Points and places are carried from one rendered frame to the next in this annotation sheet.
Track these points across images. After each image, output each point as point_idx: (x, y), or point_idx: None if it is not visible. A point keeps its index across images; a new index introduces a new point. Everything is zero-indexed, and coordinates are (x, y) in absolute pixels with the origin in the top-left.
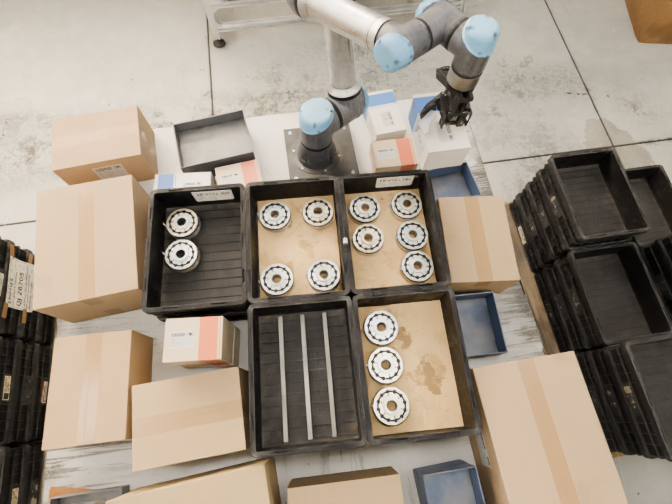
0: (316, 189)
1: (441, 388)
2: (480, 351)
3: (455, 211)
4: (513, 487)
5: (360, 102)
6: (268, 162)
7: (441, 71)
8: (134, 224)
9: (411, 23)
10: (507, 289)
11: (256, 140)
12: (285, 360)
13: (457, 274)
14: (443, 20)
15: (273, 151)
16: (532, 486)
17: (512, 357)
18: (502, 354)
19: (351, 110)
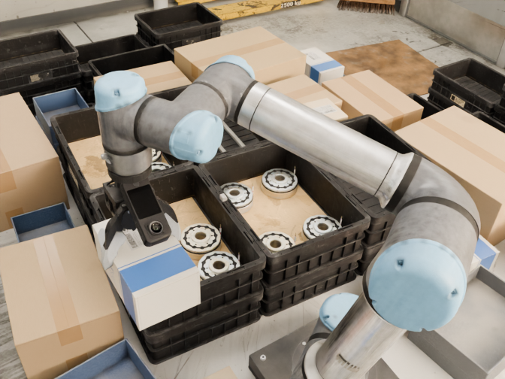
0: (291, 262)
1: (85, 159)
2: (39, 231)
3: (90, 300)
4: (20, 107)
5: (295, 374)
6: (397, 350)
7: (161, 217)
8: (447, 168)
9: (218, 79)
10: (0, 298)
11: (441, 378)
12: (236, 144)
13: (79, 233)
14: (177, 98)
15: (403, 370)
16: (4, 110)
17: (0, 237)
18: (12, 236)
19: (302, 356)
